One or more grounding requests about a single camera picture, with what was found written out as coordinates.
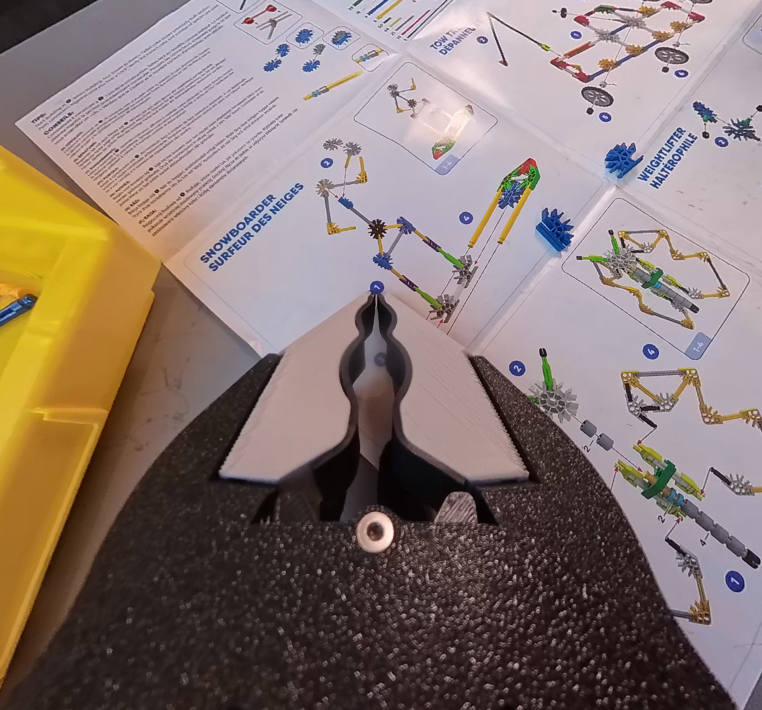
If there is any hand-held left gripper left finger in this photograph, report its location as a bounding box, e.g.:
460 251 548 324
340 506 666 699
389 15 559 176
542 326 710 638
221 294 382 518

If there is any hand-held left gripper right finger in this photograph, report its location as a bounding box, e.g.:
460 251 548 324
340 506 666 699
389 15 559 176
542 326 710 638
377 294 532 518

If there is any blue plastic connector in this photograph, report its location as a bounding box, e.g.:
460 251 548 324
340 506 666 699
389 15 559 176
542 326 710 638
535 208 576 251
603 143 645 178

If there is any yellow plastic bin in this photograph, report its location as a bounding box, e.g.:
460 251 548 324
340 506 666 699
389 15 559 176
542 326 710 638
0 145 162 681

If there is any white instruction sheet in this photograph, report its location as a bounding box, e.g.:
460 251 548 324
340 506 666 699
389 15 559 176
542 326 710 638
16 0 762 705

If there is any pile of colourful building pieces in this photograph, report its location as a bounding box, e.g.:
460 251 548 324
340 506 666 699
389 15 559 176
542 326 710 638
0 286 39 330

